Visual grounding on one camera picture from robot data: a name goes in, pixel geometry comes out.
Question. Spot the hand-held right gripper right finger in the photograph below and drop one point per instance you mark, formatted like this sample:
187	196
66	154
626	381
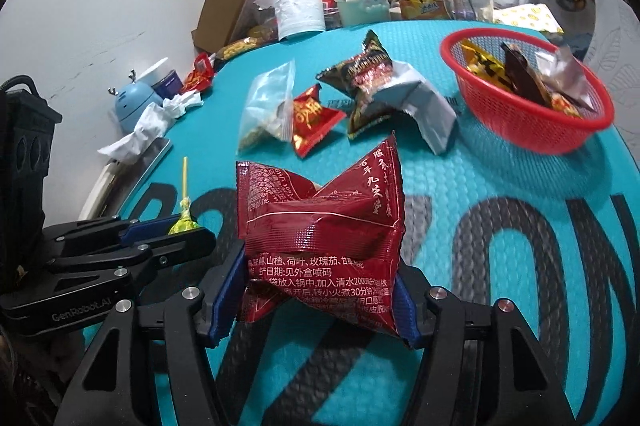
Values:
402	313

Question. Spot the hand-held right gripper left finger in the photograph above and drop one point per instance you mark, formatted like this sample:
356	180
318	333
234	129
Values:
225	306

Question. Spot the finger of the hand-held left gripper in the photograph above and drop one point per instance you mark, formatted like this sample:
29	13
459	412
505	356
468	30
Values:
145	228
185	248

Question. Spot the green lollipop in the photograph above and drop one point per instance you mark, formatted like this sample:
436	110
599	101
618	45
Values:
182	222

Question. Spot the dark red herbal packet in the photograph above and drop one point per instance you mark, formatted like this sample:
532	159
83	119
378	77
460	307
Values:
320	226

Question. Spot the clear zip bag with snacks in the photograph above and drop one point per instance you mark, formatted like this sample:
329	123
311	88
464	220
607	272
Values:
265	111

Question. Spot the small red gold snack packet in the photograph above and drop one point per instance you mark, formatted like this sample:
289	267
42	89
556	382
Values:
312	118

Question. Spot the silver foil packet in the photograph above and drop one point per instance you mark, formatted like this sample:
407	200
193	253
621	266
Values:
427	108

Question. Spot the red plastic basket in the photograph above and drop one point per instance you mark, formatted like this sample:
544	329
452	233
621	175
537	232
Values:
500	123

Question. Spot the dark brown snack packet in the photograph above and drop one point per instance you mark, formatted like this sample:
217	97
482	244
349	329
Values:
367	76

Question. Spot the yellow snack packet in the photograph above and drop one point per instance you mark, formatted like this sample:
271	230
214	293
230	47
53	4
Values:
482	66

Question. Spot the black and white snack packet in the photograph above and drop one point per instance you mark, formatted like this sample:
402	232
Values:
522	78

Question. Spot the orange seaweed cracker packet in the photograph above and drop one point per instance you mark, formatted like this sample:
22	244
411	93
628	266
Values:
565	73

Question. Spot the black smartphone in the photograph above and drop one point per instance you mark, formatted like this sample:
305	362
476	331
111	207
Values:
150	161

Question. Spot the large crumpled white tissue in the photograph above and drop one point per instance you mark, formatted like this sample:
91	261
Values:
140	131

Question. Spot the blue deer humidifier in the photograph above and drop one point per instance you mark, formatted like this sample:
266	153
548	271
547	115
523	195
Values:
132	103

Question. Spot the small crumpled white tissue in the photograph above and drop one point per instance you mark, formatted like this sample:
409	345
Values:
182	103

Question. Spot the white jar with purple label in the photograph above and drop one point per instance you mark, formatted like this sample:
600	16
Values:
167	78

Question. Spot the red gold patterned packet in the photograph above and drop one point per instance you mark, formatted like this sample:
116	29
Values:
197	82

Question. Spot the red packet with barcode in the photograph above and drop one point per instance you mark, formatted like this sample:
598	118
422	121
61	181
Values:
202	63

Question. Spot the yellow snack bag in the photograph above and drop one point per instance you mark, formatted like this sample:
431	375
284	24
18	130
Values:
240	47

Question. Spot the white paper towel roll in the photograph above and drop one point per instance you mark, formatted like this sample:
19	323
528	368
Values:
300	3

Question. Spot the white plush toy figure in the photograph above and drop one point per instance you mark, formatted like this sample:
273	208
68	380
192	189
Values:
370	4

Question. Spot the yellow smiley print paper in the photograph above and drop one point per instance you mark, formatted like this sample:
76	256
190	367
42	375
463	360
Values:
530	16

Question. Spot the white chair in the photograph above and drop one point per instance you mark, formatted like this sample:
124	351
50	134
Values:
615	36

